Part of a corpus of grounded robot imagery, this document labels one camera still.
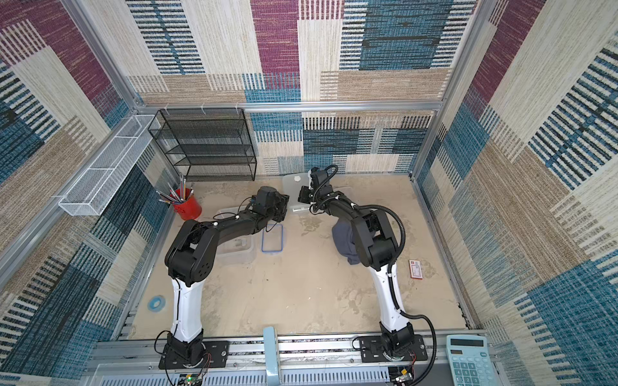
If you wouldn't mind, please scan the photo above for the lidded green-tinted lunch box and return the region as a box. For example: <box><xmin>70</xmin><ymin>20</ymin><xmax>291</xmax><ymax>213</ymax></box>
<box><xmin>283</xmin><ymin>172</ymin><xmax>311</xmax><ymax>214</ymax></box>

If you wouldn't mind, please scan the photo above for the blue-rimmed small box lid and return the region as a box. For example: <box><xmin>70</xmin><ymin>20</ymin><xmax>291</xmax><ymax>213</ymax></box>
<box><xmin>261</xmin><ymin>224</ymin><xmax>284</xmax><ymax>254</ymax></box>

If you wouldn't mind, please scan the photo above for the dark blue cloth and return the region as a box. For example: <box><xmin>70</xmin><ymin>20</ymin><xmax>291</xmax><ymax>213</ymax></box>
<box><xmin>332</xmin><ymin>219</ymin><xmax>361</xmax><ymax>265</ymax></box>

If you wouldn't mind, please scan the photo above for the large clear plastic lunch box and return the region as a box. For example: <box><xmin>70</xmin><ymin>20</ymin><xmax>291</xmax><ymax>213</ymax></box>
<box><xmin>215</xmin><ymin>235</ymin><xmax>256</xmax><ymax>265</ymax></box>

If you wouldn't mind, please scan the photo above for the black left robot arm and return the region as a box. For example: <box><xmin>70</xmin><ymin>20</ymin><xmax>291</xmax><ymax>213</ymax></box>
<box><xmin>164</xmin><ymin>187</ymin><xmax>289</xmax><ymax>368</ymax></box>

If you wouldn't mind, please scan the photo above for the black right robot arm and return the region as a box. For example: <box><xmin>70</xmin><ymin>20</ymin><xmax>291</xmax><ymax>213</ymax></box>
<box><xmin>299</xmin><ymin>165</ymin><xmax>415</xmax><ymax>360</ymax></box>

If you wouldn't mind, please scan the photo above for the red pen cup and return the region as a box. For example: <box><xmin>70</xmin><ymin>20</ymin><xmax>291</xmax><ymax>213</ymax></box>
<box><xmin>172</xmin><ymin>188</ymin><xmax>202</xmax><ymax>221</ymax></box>

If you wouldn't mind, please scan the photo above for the black mesh shelf rack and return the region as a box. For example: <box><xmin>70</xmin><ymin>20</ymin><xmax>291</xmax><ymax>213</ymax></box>
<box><xmin>148</xmin><ymin>107</ymin><xmax>258</xmax><ymax>182</ymax></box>

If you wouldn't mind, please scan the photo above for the small red white card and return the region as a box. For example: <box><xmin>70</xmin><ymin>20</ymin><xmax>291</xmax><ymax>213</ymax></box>
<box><xmin>409</xmin><ymin>260</ymin><xmax>423</xmax><ymax>280</ymax></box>

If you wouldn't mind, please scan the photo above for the blue tape roll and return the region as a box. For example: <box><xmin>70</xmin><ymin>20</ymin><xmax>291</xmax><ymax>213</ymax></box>
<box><xmin>147</xmin><ymin>295</ymin><xmax>166</xmax><ymax>313</ymax></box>

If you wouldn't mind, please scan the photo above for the light blue calculator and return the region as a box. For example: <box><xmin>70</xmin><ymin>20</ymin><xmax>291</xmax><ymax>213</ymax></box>
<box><xmin>446</xmin><ymin>335</ymin><xmax>500</xmax><ymax>386</ymax></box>

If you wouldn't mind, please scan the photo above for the light blue rail clamp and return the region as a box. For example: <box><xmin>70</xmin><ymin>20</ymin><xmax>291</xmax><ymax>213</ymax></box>
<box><xmin>263</xmin><ymin>326</ymin><xmax>281</xmax><ymax>386</ymax></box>

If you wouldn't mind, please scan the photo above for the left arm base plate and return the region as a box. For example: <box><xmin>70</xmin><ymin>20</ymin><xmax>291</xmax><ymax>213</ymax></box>
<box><xmin>159</xmin><ymin>339</ymin><xmax>230</xmax><ymax>371</ymax></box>

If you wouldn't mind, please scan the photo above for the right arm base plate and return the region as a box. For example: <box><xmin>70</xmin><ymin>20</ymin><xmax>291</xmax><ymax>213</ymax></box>
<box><xmin>352</xmin><ymin>335</ymin><xmax>429</xmax><ymax>363</ymax></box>

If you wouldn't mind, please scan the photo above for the white mesh wall basket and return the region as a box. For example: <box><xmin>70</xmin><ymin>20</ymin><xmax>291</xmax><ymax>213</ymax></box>
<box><xmin>59</xmin><ymin>115</ymin><xmax>155</xmax><ymax>216</ymax></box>

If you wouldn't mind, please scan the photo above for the black corrugated cable conduit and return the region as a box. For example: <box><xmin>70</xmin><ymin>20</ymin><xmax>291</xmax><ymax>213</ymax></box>
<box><xmin>308</xmin><ymin>164</ymin><xmax>438</xmax><ymax>386</ymax></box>

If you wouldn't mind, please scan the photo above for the aluminium front rail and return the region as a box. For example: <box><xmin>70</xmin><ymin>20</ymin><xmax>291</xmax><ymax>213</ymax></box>
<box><xmin>81</xmin><ymin>330</ymin><xmax>489</xmax><ymax>386</ymax></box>

